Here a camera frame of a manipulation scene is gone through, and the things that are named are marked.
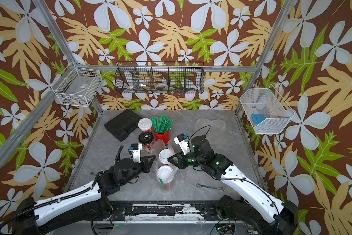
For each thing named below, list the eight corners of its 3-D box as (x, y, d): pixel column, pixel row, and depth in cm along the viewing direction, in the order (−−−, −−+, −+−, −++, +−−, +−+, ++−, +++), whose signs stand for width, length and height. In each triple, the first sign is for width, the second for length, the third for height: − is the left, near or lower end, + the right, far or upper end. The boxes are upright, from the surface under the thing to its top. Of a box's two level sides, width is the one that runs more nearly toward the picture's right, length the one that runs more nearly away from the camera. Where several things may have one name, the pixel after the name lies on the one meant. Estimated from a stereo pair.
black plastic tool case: (105, 129, 110) (102, 124, 106) (128, 112, 122) (126, 107, 117) (121, 142, 103) (118, 138, 98) (144, 123, 114) (143, 118, 110)
